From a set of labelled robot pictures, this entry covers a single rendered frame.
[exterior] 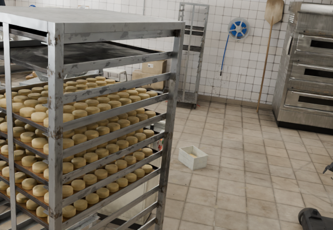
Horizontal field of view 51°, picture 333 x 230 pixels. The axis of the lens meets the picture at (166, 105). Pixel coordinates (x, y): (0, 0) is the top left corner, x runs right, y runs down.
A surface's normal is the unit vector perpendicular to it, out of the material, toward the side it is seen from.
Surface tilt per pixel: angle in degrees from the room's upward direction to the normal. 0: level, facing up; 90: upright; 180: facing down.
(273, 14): 82
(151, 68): 91
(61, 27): 90
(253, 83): 90
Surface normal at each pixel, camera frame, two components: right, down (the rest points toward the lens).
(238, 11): -0.18, 0.28
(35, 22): -0.58, 0.19
